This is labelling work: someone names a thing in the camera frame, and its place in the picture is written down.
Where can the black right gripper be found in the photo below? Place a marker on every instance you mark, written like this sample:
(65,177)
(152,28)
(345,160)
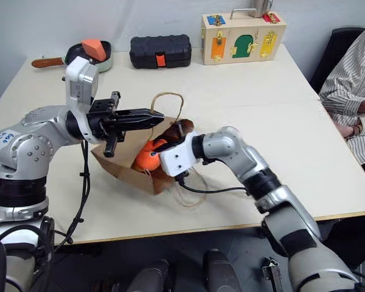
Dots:
(175,142)

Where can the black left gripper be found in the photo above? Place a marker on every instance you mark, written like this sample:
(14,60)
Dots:
(102,121)

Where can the orange plush toy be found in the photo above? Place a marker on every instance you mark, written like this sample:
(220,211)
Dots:
(146,158)

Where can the brown paper bag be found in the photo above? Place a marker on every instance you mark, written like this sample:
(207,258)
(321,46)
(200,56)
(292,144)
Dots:
(124,170)

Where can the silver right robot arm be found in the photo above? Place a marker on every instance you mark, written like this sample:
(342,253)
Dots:
(261,179)

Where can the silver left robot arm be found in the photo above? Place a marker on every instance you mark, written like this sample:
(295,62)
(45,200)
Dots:
(24,152)

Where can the brown plush toy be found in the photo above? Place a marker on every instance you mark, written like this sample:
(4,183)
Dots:
(187,125)

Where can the person's hand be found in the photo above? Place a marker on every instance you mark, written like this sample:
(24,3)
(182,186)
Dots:
(347,130)

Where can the black plastic tool case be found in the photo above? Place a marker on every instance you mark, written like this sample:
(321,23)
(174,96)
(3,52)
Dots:
(158,48)

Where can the orange wedge block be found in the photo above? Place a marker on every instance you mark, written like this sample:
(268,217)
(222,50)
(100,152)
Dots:
(94,48)

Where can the wooden lock box toy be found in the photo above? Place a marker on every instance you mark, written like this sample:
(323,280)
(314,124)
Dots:
(243,42)

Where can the dark rounded shape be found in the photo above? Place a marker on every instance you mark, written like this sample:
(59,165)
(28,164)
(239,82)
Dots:
(152,276)
(220,270)

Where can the metal cup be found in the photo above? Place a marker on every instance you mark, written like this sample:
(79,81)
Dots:
(260,7)

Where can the black chair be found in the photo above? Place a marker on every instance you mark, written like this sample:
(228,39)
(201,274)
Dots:
(331,54)

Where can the person in striped shirt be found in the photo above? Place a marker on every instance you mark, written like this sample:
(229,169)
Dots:
(353,79)

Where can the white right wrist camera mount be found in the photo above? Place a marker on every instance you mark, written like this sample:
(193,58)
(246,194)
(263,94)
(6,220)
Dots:
(176,158)

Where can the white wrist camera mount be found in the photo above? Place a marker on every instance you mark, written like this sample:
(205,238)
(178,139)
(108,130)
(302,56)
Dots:
(176,158)
(79,79)

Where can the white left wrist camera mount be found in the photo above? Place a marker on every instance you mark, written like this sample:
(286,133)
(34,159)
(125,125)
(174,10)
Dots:
(79,79)

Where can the small black metal bracket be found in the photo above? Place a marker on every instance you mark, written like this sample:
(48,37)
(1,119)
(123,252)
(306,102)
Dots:
(272,273)

